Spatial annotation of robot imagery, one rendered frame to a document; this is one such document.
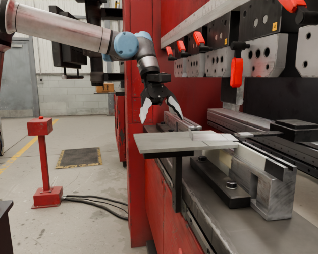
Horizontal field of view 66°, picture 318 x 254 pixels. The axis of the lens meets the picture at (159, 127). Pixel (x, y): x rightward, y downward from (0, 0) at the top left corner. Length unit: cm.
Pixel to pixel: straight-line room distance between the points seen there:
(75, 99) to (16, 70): 175
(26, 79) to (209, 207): 769
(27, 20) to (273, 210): 75
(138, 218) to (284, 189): 133
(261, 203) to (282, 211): 4
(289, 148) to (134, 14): 111
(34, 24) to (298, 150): 85
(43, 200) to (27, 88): 582
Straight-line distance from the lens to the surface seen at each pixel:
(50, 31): 77
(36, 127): 234
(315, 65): 44
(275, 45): 52
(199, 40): 79
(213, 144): 66
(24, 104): 815
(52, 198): 255
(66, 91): 791
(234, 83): 57
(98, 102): 786
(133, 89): 153
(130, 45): 76
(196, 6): 97
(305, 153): 87
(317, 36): 45
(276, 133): 84
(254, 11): 60
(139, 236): 187
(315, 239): 59
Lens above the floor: 118
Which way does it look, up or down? 12 degrees down
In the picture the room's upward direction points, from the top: straight up
